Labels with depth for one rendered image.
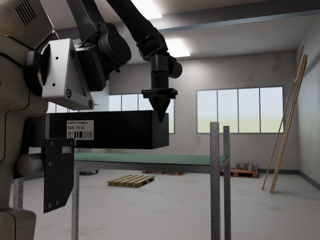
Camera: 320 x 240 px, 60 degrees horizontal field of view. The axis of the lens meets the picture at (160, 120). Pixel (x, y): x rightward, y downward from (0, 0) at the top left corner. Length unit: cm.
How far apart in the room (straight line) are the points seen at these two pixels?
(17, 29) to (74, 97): 20
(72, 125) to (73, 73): 38
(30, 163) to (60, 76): 21
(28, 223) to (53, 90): 29
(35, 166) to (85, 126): 28
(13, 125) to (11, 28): 20
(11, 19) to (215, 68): 813
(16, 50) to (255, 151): 798
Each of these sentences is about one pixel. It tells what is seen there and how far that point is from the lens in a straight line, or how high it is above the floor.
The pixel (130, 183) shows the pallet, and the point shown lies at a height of 8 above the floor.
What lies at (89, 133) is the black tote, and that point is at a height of 106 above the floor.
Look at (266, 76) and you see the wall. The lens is 852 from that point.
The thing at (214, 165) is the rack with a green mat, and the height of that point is 95.
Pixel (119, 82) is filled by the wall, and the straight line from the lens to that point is 946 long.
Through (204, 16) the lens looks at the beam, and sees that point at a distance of 555.
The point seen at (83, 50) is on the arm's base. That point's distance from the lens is 55.
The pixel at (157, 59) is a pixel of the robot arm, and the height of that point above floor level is 128.
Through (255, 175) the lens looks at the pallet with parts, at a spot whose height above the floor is 5.
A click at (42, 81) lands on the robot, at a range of 54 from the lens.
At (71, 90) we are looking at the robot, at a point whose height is 113.
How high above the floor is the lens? 105
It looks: 3 degrees up
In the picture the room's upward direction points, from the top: straight up
